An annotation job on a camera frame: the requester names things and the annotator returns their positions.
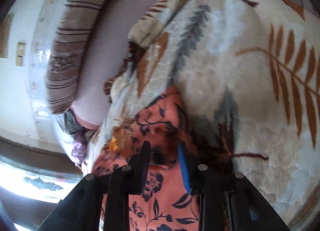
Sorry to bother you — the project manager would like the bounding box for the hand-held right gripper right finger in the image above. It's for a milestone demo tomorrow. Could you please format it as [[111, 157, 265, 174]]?
[[177, 142, 290, 231]]

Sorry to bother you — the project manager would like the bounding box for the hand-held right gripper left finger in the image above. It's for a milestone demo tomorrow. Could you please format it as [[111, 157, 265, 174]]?
[[37, 141, 152, 231]]

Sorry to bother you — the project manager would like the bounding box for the orange floral blouse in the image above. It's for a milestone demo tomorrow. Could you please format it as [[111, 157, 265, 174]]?
[[90, 85, 203, 231]]

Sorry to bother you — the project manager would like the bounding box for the purple cloth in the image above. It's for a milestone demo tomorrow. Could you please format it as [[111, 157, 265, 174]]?
[[71, 133, 88, 169]]

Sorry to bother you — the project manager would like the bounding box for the grey satin pillow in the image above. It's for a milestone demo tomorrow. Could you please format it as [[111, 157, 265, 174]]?
[[54, 111, 84, 136]]

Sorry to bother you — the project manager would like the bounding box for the stained glass window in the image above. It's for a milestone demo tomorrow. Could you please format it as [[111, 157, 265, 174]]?
[[0, 156, 83, 204]]

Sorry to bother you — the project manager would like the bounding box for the cream leaf-print blanket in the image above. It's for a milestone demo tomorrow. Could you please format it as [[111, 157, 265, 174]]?
[[86, 0, 320, 231]]

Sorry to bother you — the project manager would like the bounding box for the long striped floral pillow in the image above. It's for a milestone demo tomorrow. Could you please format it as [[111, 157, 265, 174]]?
[[45, 0, 128, 115]]

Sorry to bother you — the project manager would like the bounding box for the wooden window frame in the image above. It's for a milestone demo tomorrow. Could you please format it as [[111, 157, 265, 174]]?
[[0, 135, 76, 164]]

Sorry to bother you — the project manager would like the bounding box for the small beige wall switch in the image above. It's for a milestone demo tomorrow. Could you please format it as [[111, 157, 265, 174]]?
[[16, 42, 26, 67]]

